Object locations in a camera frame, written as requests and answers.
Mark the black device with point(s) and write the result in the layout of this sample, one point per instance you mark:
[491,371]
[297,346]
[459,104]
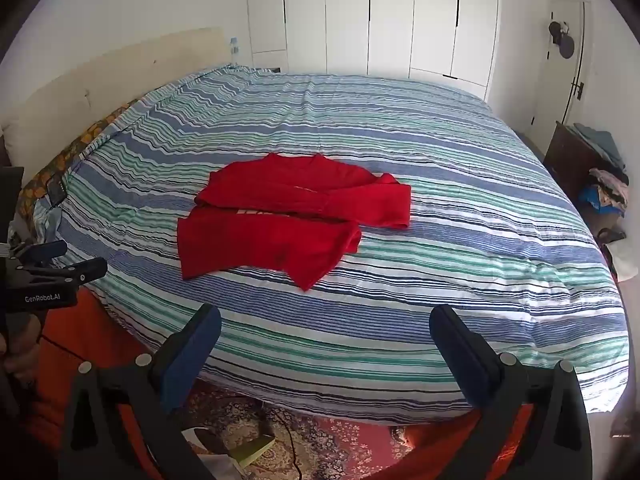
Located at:
[56,192]

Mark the black hat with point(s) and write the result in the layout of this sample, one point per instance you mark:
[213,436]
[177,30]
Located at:
[562,40]

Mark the pile of clothes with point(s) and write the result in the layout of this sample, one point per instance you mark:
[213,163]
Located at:
[607,180]

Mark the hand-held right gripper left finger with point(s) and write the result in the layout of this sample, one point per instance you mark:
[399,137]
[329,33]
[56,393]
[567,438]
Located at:
[192,355]

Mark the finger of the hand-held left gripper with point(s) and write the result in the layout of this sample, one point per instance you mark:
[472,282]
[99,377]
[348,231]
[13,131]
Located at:
[82,271]
[47,251]

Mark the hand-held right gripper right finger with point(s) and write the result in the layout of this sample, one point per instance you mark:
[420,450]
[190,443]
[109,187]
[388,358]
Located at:
[460,355]

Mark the patterned rug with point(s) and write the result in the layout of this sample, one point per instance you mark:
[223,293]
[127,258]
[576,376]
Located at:
[340,440]

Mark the white wardrobe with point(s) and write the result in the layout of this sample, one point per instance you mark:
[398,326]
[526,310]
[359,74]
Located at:
[370,15]

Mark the green book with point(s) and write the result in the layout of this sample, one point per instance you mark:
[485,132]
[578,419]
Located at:
[255,447]

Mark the person's left hand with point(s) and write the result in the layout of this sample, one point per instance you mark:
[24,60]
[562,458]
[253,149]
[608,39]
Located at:
[22,355]

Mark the dark wooden dresser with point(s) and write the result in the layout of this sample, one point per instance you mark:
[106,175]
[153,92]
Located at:
[565,155]

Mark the beige wooden headboard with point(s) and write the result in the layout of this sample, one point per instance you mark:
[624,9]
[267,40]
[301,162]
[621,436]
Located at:
[100,85]

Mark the white door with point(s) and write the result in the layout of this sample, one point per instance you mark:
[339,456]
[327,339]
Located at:
[562,85]

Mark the striped duvet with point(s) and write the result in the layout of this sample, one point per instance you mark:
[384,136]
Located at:
[450,170]

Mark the light blue cloth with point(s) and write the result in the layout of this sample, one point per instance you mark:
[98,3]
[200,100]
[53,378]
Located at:
[50,222]

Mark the red sweater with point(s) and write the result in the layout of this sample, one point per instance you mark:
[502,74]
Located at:
[280,230]

